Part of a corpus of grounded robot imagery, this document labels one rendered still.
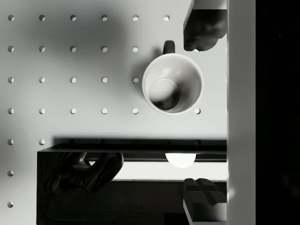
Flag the black mug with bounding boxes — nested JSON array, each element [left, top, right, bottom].
[[142, 40, 204, 115]]

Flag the black stove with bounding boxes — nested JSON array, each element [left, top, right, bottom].
[[36, 142, 227, 225]]

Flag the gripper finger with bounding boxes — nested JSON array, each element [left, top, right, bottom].
[[183, 0, 227, 53], [183, 178, 227, 225]]

